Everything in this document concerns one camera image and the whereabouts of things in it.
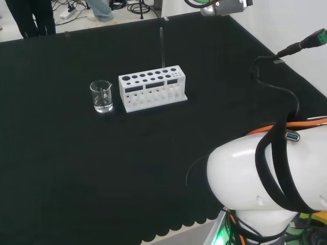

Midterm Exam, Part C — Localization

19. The black cable with green plug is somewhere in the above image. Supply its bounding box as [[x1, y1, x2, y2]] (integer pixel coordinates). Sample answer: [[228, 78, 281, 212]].
[[251, 29, 327, 123]]

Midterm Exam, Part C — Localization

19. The person in blue jeans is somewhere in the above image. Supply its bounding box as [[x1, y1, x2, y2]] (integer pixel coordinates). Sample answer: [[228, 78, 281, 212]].
[[86, 0, 115, 22]]

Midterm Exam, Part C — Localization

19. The black bench cloth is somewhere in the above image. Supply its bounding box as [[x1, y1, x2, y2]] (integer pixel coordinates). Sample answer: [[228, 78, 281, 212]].
[[0, 11, 327, 245]]

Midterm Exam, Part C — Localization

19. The black arm strap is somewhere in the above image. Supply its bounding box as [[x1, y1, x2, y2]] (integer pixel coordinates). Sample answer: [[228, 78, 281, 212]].
[[254, 119, 321, 214]]

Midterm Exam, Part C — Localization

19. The black tripod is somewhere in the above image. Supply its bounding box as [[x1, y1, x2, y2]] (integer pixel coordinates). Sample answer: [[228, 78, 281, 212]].
[[127, 0, 152, 20]]

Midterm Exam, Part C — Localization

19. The clear glass beaker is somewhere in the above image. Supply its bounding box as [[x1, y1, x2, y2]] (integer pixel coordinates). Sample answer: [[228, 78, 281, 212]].
[[89, 80, 114, 113]]

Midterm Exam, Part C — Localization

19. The thin black cable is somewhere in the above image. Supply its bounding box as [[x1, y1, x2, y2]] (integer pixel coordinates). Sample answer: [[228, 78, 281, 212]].
[[185, 155, 211, 187]]

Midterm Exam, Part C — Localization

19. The white test tube rack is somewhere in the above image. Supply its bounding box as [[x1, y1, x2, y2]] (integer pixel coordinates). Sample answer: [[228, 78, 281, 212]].
[[118, 65, 189, 113]]

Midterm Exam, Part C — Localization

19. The blue USB plug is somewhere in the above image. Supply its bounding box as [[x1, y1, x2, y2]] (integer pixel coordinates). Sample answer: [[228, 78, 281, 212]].
[[284, 131, 301, 142]]

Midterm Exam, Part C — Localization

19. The white power strip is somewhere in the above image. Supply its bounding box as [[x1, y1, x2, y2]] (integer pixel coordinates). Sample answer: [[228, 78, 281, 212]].
[[59, 8, 78, 20]]

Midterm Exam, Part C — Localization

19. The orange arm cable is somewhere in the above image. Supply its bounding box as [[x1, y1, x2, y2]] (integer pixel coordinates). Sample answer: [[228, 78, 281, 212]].
[[245, 117, 327, 136]]

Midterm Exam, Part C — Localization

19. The person in dark trousers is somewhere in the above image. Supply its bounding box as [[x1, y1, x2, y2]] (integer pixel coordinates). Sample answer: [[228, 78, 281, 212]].
[[4, 0, 56, 39]]

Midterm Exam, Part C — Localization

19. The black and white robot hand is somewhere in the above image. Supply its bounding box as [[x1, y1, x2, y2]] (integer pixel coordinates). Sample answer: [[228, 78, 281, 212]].
[[200, 0, 253, 17]]

